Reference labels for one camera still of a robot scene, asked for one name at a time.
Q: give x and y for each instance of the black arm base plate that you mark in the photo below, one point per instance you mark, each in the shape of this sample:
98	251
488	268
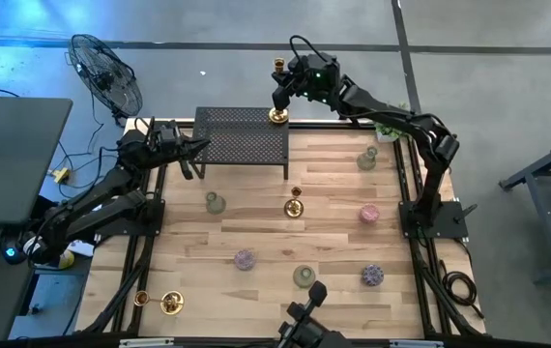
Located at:
152	217
447	220

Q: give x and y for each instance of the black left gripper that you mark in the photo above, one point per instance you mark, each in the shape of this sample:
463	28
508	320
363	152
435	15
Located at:
169	150

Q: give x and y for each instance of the green ribbed glass candle holder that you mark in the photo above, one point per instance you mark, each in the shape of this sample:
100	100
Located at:
303	276
366	161
215	204

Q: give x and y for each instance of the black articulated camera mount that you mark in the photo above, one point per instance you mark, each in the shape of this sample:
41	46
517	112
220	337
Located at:
304	328

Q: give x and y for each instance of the green plant in white pot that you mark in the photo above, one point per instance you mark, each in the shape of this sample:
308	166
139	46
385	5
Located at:
385	131

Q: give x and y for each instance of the tall gold candlestick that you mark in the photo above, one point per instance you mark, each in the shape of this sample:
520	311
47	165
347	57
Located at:
278	116
173	303

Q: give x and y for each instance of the black mouse with green light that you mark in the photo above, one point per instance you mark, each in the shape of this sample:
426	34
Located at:
10	252

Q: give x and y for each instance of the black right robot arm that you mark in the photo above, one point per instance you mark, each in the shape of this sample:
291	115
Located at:
430	140

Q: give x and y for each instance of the black pedestal fan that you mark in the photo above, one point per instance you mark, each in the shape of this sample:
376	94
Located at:
106	77

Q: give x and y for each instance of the blue-purple glass votive holder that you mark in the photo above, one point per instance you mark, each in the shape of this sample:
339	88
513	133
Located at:
372	274

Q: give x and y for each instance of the pink glass votive holder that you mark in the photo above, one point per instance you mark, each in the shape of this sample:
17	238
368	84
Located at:
368	213

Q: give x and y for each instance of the dark grey flat panel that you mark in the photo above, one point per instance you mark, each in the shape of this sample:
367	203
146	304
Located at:
9	159

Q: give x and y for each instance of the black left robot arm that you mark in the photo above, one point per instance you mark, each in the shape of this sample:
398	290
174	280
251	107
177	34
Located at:
101	198

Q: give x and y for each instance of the mauve glass votive holder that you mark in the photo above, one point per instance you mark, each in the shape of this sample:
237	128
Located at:
245	259

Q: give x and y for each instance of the black crossbar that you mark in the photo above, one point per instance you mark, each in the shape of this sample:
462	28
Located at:
217	344

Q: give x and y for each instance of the white paper sheet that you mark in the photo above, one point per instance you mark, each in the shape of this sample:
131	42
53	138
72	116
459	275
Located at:
82	247

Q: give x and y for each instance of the blue-grey metal table frame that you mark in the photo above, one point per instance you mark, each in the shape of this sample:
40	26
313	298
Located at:
543	217

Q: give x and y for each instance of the yellow and white can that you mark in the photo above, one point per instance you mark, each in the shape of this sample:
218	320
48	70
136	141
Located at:
66	261

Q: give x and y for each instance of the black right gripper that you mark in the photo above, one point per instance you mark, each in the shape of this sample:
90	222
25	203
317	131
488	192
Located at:
316	77

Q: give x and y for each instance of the short gold candlestick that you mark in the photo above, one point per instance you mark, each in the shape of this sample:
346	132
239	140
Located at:
293	208

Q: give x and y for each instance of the white bracket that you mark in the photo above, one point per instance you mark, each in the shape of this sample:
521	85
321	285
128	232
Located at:
415	344
146	343

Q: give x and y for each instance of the yellow power plug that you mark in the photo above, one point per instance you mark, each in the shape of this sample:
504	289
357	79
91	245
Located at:
61	175

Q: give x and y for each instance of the black perforated metal shelf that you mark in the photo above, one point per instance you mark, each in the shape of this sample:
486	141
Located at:
241	140

